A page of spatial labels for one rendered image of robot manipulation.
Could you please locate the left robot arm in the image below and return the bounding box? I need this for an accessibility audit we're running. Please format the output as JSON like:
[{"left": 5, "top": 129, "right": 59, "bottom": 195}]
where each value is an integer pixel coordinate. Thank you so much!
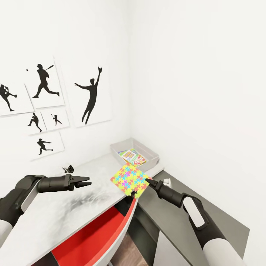
[{"left": 0, "top": 163, "right": 92, "bottom": 249}]

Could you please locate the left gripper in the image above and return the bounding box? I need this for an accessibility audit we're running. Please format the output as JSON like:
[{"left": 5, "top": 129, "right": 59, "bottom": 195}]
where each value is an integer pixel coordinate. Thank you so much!
[{"left": 49, "top": 174, "right": 92, "bottom": 192}]

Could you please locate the jigsaw puzzle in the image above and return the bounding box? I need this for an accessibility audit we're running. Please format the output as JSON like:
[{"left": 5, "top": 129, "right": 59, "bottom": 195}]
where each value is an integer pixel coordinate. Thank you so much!
[{"left": 110, "top": 162, "right": 152, "bottom": 198}]

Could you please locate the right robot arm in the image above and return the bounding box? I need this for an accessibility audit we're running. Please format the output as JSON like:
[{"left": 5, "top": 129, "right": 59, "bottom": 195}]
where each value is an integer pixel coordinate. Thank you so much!
[{"left": 145, "top": 178, "right": 247, "bottom": 266}]

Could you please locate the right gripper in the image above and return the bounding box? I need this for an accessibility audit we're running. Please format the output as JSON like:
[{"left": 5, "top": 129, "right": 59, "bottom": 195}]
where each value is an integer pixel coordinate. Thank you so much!
[{"left": 145, "top": 178, "right": 175, "bottom": 203}]

